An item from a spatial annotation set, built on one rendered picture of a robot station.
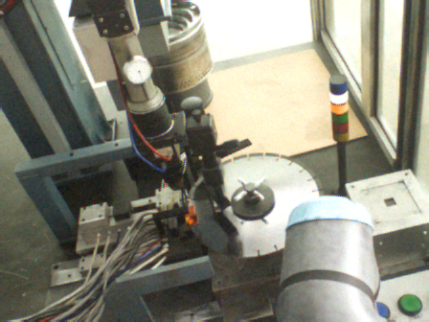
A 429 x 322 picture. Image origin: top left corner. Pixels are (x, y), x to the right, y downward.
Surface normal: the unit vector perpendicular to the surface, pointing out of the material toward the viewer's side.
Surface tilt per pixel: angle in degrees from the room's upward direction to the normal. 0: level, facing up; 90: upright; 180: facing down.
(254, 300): 0
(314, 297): 16
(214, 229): 0
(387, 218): 0
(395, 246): 90
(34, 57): 90
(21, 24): 90
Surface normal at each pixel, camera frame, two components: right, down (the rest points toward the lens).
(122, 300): 0.19, 0.63
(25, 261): -0.12, -0.74
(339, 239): 0.16, -0.71
